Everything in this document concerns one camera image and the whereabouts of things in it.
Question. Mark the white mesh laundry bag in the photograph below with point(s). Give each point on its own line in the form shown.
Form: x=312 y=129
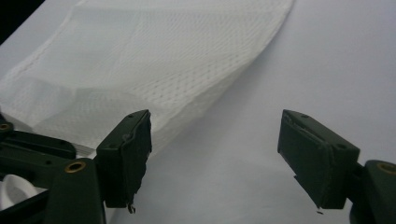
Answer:
x=162 y=59

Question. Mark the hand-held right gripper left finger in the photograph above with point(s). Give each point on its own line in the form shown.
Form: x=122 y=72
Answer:
x=124 y=165

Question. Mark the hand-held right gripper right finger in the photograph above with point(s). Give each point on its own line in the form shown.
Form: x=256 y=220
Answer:
x=317 y=165

